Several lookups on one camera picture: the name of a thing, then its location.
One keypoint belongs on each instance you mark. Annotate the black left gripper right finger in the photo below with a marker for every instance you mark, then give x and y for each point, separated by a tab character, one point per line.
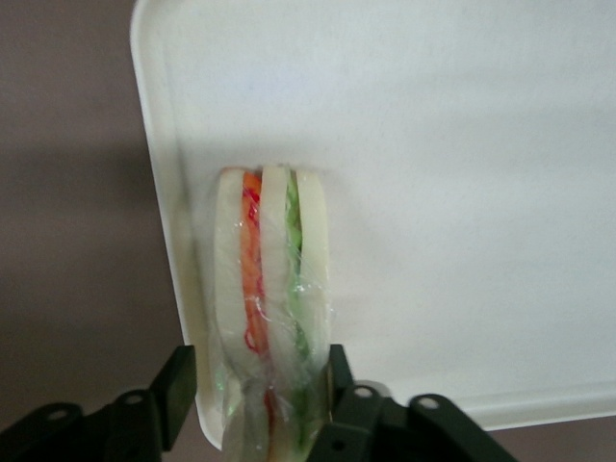
385	433

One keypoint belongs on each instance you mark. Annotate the plastic-wrapped sandwich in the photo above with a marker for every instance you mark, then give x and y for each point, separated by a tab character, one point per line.
274	289

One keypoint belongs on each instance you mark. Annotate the white plastic tray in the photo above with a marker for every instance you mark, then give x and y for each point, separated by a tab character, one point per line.
433	192

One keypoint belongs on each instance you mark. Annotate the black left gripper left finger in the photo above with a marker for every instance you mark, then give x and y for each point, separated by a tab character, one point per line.
96	428

